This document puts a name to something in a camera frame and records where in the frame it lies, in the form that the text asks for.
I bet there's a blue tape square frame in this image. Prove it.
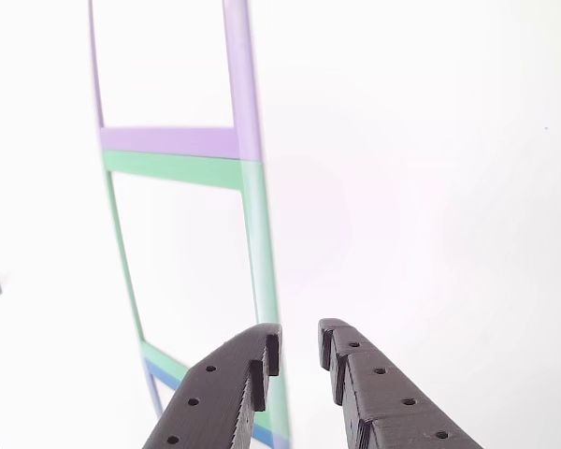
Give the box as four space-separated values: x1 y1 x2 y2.
142 357 291 449

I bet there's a green tape square frame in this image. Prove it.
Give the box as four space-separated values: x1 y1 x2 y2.
101 149 292 441

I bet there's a purple tape square frame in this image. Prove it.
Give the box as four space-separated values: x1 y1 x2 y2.
87 0 264 161

